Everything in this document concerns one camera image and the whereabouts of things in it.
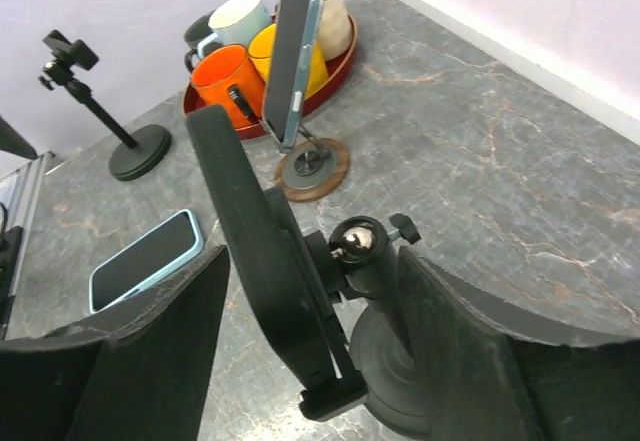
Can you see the red round tray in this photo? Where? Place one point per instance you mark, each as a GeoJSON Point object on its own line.
{"type": "Point", "coordinates": [338, 70]}

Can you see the yellow mug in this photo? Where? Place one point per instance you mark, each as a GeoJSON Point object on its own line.
{"type": "Point", "coordinates": [260, 51]}

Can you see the round wooden phone stand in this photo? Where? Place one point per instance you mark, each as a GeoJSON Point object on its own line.
{"type": "Point", "coordinates": [313, 169]}

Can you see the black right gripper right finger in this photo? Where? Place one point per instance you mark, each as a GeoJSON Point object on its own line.
{"type": "Point", "coordinates": [490, 370]}

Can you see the orange mug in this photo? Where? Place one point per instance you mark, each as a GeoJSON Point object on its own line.
{"type": "Point", "coordinates": [228, 77]}

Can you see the cream beige mug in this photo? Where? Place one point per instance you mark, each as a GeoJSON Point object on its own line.
{"type": "Point", "coordinates": [335, 32]}

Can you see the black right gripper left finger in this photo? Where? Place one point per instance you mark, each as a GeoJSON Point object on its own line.
{"type": "Point", "coordinates": [139, 370]}

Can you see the light blue cased phone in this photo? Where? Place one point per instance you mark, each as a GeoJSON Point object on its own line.
{"type": "Point", "coordinates": [149, 259]}

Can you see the dark green mug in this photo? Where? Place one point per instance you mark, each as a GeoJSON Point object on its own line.
{"type": "Point", "coordinates": [197, 32]}

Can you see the black phone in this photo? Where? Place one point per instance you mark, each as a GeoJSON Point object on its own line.
{"type": "Point", "coordinates": [265, 260]}
{"type": "Point", "coordinates": [297, 22]}

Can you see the aluminium front frame rail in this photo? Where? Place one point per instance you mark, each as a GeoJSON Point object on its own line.
{"type": "Point", "coordinates": [19, 195]}

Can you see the black round-base phone stand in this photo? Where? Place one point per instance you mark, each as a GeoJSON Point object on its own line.
{"type": "Point", "coordinates": [138, 152]}

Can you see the white mug blue handle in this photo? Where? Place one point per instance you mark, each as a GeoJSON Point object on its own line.
{"type": "Point", "coordinates": [235, 22]}

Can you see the black phone on wooden stand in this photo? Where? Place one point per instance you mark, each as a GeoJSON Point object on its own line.
{"type": "Point", "coordinates": [297, 22]}

